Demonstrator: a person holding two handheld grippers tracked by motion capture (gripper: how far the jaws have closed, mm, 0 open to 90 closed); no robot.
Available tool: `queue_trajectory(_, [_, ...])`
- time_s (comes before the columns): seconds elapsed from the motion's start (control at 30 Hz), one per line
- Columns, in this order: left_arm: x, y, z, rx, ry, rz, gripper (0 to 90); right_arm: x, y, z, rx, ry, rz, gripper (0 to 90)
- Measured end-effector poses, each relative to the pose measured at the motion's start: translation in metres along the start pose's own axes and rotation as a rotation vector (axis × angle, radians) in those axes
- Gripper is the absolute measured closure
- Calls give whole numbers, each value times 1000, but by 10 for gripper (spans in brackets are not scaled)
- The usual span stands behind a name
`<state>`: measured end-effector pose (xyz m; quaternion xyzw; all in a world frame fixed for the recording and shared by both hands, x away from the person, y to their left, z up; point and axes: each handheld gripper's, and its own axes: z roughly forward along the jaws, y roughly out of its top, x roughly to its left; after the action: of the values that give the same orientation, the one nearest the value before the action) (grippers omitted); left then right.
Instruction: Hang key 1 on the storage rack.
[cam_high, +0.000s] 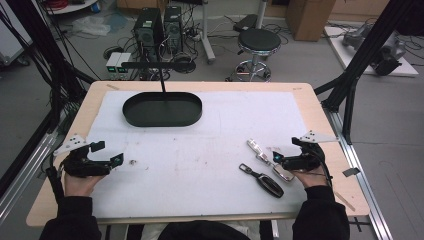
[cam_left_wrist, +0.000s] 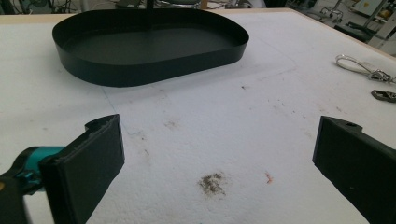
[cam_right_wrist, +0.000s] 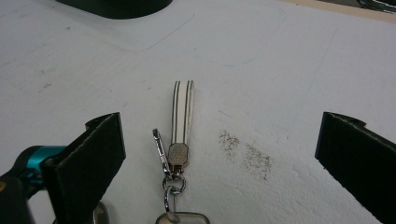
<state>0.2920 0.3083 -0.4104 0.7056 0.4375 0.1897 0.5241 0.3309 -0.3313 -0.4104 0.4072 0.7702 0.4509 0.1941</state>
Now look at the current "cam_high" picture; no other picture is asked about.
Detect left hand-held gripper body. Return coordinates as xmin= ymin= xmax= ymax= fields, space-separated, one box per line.
xmin=53 ymin=133 xmax=113 ymax=178

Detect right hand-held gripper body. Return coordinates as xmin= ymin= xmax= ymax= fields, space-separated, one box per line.
xmin=281 ymin=130 xmax=339 ymax=172

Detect silver car key with keychain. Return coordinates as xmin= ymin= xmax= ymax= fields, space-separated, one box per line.
xmin=246 ymin=138 xmax=296 ymax=183

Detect black car key with strap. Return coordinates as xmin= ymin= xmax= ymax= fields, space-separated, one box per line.
xmin=238 ymin=162 xmax=285 ymax=199

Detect black oval tray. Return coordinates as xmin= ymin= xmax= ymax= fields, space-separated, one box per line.
xmin=122 ymin=91 xmax=203 ymax=128

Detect person's right hand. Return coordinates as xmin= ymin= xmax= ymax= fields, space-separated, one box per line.
xmin=293 ymin=166 xmax=329 ymax=188

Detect person's left hand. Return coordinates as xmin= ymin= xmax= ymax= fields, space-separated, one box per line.
xmin=63 ymin=173 xmax=106 ymax=198

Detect black tape piece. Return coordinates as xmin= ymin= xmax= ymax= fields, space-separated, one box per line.
xmin=342 ymin=167 xmax=362 ymax=178

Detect white table mat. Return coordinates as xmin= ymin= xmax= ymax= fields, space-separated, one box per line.
xmin=87 ymin=90 xmax=309 ymax=217

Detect white power supply box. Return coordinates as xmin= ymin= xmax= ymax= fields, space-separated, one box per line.
xmin=115 ymin=52 xmax=133 ymax=81
xmin=105 ymin=51 xmax=122 ymax=80

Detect white floor board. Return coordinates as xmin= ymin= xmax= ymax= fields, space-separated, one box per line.
xmin=323 ymin=25 xmax=420 ymax=78

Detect black round stool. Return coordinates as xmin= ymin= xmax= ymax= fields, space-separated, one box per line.
xmin=225 ymin=27 xmax=283 ymax=83

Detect clear plastic bag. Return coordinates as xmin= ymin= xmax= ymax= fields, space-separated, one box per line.
xmin=71 ymin=15 xmax=112 ymax=37

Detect large black computer tower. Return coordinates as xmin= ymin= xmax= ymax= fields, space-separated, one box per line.
xmin=132 ymin=7 xmax=165 ymax=63

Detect cardboard box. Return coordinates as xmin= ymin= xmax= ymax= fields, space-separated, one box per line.
xmin=285 ymin=0 xmax=336 ymax=42

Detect grey machine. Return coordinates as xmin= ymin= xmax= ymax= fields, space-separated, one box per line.
xmin=341 ymin=22 xmax=407 ymax=77

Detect slim black computer tower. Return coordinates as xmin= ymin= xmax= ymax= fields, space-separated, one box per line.
xmin=163 ymin=5 xmax=185 ymax=54

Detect white stand pole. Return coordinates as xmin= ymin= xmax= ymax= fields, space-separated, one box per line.
xmin=199 ymin=0 xmax=217 ymax=65

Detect white round table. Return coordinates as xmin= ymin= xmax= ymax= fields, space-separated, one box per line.
xmin=45 ymin=0 xmax=100 ymax=15

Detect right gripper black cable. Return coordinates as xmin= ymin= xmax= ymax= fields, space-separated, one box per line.
xmin=319 ymin=149 xmax=335 ymax=188

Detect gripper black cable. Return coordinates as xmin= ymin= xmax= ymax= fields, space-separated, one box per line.
xmin=319 ymin=149 xmax=335 ymax=188
xmin=45 ymin=156 xmax=66 ymax=205

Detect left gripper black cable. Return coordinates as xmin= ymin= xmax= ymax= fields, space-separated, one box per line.
xmin=45 ymin=156 xmax=66 ymax=205

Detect aluminium rail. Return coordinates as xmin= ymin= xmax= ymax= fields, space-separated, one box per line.
xmin=0 ymin=131 xmax=60 ymax=221
xmin=323 ymin=107 xmax=395 ymax=240

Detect black frame strut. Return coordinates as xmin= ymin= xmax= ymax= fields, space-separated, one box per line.
xmin=5 ymin=0 xmax=98 ymax=134
xmin=313 ymin=0 xmax=424 ymax=145

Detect black camera bar stand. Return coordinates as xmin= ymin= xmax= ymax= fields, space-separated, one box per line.
xmin=121 ymin=61 xmax=197 ymax=94

